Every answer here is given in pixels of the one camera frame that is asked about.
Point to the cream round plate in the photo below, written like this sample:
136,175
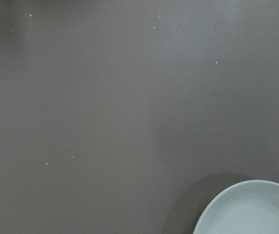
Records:
249,207

